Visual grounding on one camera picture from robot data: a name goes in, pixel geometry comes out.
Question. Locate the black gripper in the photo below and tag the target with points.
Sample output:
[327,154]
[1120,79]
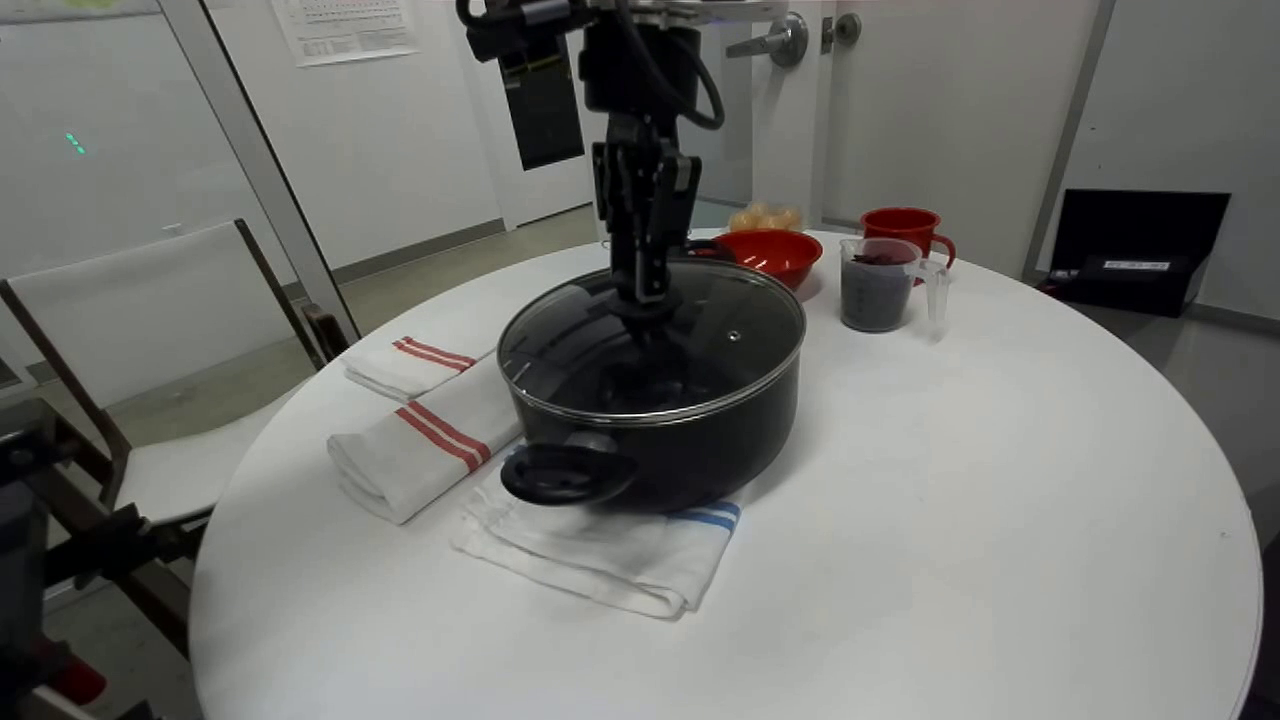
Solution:
[637,74]

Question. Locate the glass lid with black knob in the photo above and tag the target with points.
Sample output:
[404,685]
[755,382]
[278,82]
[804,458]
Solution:
[735,350]

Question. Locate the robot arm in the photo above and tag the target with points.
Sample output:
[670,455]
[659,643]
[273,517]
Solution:
[666,8]

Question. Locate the black cooking pot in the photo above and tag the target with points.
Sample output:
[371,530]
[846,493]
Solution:
[692,462]

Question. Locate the yellow food items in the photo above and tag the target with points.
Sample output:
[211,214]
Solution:
[766,219]

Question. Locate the red bowl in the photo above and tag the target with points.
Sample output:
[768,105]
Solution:
[768,256]

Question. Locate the dark door window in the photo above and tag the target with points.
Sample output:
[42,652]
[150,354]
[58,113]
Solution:
[546,113]

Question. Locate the clear measuring cup dark liquid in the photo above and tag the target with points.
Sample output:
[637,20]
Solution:
[872,293]

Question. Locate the red mug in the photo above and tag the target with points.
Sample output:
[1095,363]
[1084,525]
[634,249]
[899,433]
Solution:
[905,225]

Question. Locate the silver door lock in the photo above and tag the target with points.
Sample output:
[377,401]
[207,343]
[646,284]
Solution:
[840,31]

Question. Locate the small red striped white towel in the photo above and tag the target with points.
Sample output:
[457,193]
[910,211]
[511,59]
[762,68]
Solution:
[397,372]

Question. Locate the small clear plastic cup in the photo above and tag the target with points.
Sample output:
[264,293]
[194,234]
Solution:
[938,300]

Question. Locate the blue striped white towel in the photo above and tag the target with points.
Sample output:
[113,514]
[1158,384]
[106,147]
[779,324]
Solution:
[603,558]

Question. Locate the large red striped white towel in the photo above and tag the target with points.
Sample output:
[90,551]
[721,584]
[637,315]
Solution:
[403,467]

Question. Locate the black stand equipment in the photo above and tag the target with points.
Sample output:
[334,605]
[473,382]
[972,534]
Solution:
[92,541]

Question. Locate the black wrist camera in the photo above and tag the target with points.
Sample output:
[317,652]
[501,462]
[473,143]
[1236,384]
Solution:
[523,31]

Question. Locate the white paper sheet on wall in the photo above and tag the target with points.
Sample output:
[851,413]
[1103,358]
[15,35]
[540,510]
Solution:
[347,25]

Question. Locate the white slanted frame bar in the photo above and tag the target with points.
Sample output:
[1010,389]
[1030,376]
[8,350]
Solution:
[254,160]

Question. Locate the white chair dark frame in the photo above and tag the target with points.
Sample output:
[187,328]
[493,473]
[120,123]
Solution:
[147,315]

